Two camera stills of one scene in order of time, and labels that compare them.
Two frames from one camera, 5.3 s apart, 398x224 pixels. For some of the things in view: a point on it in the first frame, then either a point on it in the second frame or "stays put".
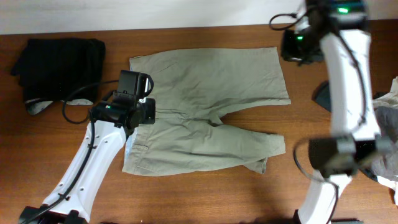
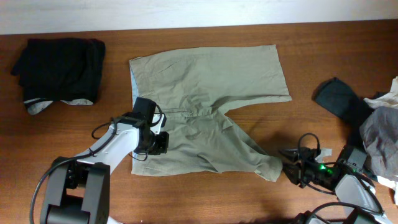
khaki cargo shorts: x=192 y=89 stays put
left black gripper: x=148 y=111 → x=160 y=142
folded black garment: x=49 y=68 stays put
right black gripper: x=292 y=50 → x=296 y=169
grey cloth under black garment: x=35 y=106 stays put
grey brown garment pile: x=386 y=163 stays put
